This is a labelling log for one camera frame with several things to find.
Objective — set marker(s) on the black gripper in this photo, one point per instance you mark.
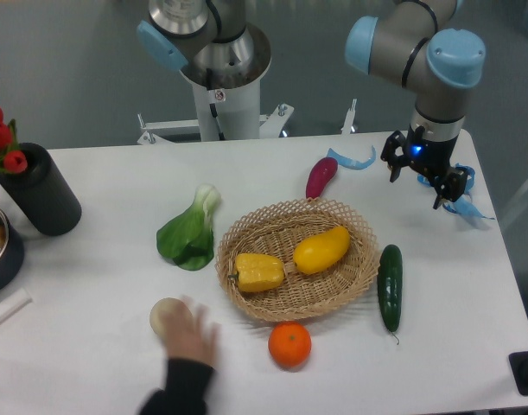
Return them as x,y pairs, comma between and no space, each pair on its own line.
429,155

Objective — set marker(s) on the yellow bell pepper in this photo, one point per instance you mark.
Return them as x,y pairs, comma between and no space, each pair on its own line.
257,272

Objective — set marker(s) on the orange tangerine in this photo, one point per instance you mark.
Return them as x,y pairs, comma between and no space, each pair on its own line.
289,344

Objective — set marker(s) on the beige round bun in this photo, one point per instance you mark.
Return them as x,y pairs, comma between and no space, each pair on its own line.
169,316

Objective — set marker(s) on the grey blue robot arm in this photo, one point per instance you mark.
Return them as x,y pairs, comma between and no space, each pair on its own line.
414,49

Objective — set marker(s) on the black sleeved forearm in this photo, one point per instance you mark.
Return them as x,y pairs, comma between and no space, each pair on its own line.
185,389

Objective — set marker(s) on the woven wicker basket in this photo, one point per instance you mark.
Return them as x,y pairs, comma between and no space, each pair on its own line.
276,230

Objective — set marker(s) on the blurred human hand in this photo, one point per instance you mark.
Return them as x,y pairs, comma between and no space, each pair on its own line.
199,344

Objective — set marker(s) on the blue ribbon tangle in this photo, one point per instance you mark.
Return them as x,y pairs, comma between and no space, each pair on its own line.
464,205

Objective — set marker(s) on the curled blue tape strip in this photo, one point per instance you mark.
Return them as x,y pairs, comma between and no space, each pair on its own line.
350,163

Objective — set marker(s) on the purple eggplant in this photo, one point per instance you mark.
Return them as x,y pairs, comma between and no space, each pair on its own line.
320,176

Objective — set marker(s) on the green cucumber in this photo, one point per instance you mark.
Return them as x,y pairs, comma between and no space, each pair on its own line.
390,288

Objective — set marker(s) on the yellow mango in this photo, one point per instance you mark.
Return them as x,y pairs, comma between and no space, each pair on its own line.
319,252

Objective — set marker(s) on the black device at edge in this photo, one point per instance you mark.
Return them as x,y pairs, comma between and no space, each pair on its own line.
519,365

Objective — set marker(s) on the green bok choy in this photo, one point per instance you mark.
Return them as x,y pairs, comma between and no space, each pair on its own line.
187,240

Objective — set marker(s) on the black cylindrical vase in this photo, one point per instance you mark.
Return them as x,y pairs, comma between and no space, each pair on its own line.
42,193

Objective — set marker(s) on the red tulip bouquet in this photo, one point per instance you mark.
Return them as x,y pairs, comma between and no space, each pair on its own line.
12,159

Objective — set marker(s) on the white paper tube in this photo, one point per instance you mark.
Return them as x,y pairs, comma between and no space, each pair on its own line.
13,303

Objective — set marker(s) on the dark metal bowl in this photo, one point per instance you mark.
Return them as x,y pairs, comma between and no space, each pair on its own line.
11,251

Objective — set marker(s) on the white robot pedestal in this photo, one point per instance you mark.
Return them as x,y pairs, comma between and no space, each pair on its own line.
225,80

